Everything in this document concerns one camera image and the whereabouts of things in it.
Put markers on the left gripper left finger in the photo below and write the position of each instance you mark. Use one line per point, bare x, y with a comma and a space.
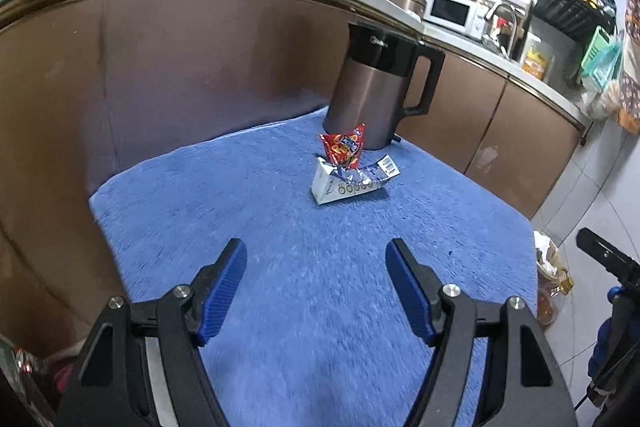
141, 364

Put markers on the bag of rubbish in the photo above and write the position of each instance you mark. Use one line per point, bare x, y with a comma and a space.
554, 281

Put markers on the blue towel mat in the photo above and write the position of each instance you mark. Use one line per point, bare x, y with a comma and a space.
315, 335

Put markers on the yellow detergent bottle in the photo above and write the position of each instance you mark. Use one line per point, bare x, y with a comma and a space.
538, 59

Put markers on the white small carton box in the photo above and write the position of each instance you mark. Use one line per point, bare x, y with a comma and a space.
325, 187

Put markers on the chrome sink faucet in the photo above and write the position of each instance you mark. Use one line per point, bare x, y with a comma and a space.
502, 26

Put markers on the red snack wrapper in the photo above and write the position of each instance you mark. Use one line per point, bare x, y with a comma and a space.
344, 149

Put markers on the brown lower cabinets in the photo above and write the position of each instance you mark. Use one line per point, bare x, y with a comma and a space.
89, 88

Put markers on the white microwave oven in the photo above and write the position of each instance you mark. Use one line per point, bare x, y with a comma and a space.
466, 17

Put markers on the barcode foil wrapper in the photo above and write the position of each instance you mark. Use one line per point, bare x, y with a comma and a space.
378, 173

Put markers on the floral hanging apron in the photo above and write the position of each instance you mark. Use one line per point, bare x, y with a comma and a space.
629, 112

